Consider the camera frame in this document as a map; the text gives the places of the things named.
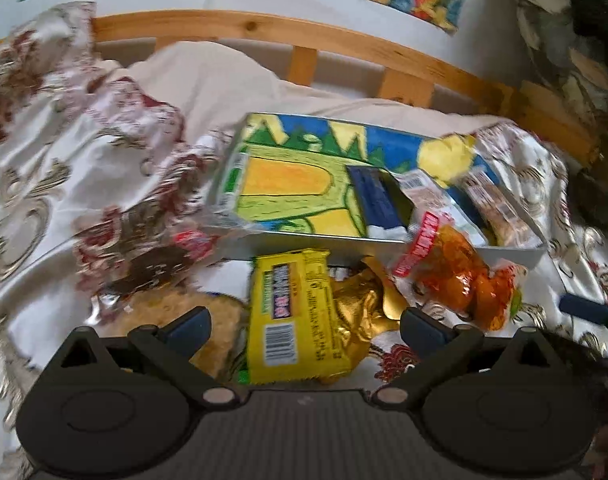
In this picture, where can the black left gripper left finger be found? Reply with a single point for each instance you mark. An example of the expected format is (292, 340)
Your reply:
(169, 350)

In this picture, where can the crispy rice cake packet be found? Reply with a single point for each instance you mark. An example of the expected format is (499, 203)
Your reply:
(159, 307)

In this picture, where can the grey tray with dinosaur drawing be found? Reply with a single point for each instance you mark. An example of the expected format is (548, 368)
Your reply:
(297, 191)

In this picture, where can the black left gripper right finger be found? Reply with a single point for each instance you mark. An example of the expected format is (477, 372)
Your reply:
(441, 350)

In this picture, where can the green corn sausage packet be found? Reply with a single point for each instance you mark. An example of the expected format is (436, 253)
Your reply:
(234, 181)

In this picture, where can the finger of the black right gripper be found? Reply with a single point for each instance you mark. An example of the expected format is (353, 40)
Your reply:
(584, 308)

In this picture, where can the yellow snack packet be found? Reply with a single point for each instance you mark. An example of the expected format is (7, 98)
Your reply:
(293, 328)

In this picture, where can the white pink green snack packet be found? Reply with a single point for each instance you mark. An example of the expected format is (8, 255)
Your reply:
(426, 195)

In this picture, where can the floral satin bedspread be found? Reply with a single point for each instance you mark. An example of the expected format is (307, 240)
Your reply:
(93, 172)

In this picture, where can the wooden bed frame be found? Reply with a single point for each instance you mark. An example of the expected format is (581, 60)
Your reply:
(409, 76)

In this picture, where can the dark clothes pile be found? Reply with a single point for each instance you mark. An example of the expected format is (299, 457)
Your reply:
(567, 42)

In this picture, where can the orange jelly snack bag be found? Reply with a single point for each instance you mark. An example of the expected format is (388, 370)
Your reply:
(442, 265)

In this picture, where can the gold foil snack packet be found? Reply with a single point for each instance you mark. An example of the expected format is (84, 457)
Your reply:
(368, 305)

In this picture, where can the clear puffed rice bar packet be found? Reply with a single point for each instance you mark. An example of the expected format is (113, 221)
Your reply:
(509, 229)

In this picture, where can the dark date snack packet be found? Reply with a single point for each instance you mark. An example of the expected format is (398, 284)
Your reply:
(156, 267)

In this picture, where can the cream blanket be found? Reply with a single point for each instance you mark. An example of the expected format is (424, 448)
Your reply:
(215, 87)

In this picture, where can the blue white wafer packet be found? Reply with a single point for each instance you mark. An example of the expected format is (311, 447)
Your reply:
(384, 209)

